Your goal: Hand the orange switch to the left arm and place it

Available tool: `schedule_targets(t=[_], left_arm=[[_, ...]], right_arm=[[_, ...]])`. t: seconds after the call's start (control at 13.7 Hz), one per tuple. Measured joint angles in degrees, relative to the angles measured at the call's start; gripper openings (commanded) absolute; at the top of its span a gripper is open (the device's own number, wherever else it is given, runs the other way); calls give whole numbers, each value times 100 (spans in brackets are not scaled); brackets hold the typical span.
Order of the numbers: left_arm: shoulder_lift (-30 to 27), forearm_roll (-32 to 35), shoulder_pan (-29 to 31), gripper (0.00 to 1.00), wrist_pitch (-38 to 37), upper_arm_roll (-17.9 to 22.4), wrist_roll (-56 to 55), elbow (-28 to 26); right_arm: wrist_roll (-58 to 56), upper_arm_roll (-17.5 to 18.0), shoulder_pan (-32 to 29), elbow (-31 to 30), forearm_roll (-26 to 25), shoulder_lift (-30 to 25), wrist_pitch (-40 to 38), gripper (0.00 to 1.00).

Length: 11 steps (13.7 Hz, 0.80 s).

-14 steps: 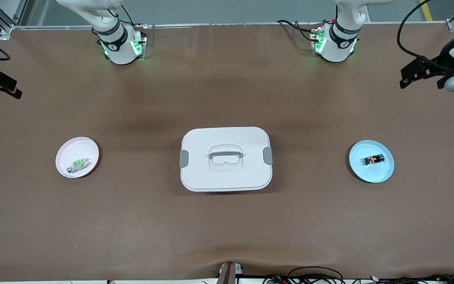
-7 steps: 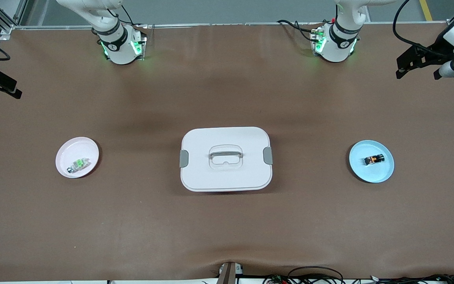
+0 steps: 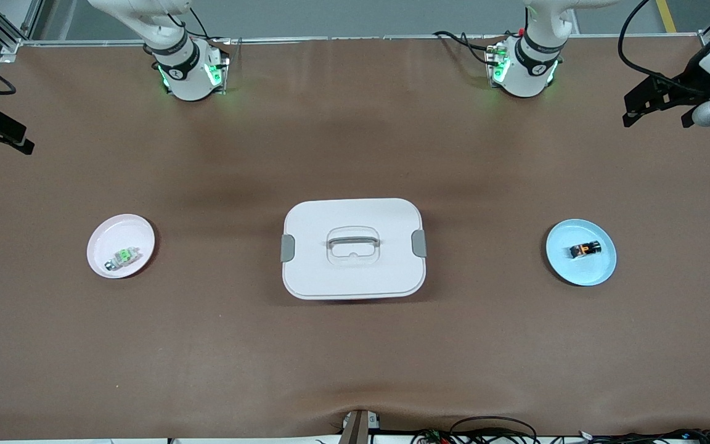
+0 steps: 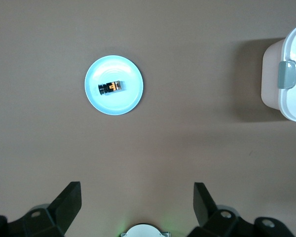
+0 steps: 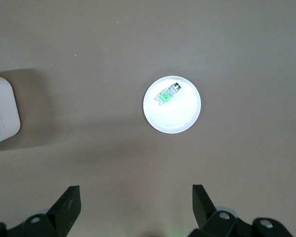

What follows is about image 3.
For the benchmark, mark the brown table cover sheet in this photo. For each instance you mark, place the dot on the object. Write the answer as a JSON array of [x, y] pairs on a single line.
[[355, 357]]

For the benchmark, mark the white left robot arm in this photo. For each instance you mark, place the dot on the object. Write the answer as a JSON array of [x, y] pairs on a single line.
[[524, 77]]

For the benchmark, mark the white and green push-button switch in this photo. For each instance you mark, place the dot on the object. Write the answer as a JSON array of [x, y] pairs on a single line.
[[123, 257]]

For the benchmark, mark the light blue round plate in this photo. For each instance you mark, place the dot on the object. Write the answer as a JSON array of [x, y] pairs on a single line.
[[580, 274]]

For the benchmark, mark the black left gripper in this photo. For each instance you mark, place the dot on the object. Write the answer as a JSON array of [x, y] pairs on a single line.
[[686, 82]]

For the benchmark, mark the pink round plate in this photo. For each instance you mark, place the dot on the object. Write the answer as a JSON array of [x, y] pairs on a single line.
[[121, 246]]

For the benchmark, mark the aluminium table edge rail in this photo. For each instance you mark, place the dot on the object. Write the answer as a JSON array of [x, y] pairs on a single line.
[[361, 38]]

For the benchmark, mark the grey camera stand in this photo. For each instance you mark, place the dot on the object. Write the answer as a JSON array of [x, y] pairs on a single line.
[[358, 427]]

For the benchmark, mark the black and orange push-button switch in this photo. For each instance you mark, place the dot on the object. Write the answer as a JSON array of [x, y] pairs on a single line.
[[586, 250]]

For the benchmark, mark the white lidded box grey latches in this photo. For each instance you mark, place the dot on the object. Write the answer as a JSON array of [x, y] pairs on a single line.
[[353, 249]]

